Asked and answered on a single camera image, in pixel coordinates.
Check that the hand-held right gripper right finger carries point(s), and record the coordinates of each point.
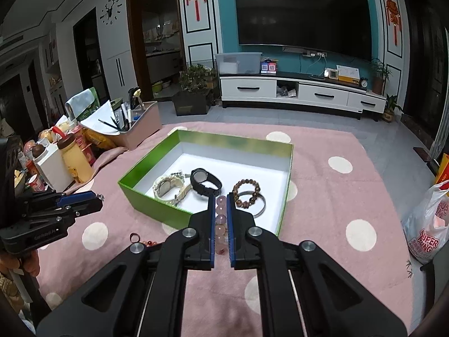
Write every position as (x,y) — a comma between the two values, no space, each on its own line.
(229,231)

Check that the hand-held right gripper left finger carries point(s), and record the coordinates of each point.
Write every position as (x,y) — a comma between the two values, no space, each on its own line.
(213,231)

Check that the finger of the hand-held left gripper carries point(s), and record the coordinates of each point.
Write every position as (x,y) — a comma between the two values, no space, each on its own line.
(75,198)
(84,209)

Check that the metal bangle with flower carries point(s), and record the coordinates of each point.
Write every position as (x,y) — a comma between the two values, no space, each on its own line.
(261,207)

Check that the green cardboard box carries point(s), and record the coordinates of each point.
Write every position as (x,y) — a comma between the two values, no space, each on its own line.
(140,196)

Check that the black wrist watch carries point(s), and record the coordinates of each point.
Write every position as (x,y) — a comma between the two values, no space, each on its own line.
(200,175)

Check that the white wrist watch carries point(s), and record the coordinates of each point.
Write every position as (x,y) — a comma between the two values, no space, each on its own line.
(165,184)

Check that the person's left hand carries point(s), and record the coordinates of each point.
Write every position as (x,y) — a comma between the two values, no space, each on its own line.
(29,261)

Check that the white drawer organizer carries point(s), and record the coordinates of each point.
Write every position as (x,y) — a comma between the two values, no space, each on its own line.
(56,168)

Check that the yellow bear bottle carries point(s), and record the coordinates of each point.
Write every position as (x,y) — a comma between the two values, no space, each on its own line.
(75,161)

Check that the red cup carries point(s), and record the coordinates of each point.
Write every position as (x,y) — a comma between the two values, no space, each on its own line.
(35,182)

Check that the yellow snack packet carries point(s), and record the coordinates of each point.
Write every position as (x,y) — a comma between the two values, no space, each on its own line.
(100,140)

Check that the white paper sheet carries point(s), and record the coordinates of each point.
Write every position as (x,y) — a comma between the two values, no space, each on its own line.
(98,121)

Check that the pink polka dot tablecloth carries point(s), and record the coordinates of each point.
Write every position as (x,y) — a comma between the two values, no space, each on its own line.
(315,200)

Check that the green and white package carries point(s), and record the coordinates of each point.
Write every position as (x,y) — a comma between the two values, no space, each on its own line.
(80,103)

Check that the bundle of pens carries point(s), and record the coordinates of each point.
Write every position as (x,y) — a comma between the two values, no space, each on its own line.
(128,116)

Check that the pink pen holder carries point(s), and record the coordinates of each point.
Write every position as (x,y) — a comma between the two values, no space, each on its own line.
(147,126)

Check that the white television stand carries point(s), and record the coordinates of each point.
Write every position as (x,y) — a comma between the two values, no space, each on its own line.
(245,89)

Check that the bushy potted plants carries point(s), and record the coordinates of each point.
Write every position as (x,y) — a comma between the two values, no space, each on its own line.
(193,80)

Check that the clear storage box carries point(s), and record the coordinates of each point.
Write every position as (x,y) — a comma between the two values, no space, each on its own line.
(238,63)

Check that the small white device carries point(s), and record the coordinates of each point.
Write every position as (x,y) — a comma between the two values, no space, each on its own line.
(332,73)

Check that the yellow desk calendar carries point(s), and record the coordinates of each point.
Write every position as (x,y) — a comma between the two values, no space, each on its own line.
(347,74)

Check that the white plastic bag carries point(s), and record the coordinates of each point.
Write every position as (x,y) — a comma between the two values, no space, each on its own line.
(428,231)

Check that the black alarm clock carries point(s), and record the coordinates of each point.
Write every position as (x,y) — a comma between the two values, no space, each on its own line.
(364,83)

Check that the small potted floor plant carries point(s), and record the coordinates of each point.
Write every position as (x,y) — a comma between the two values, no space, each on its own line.
(391,112)

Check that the potted plant in brown pot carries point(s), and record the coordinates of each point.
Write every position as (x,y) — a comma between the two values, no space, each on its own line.
(379,84)

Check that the yellow paper bag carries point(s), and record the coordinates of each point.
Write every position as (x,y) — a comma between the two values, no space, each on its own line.
(442,168)

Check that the black television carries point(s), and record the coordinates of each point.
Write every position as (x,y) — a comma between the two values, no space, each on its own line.
(301,17)

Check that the black wall clock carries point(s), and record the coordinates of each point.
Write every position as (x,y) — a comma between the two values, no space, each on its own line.
(111,11)

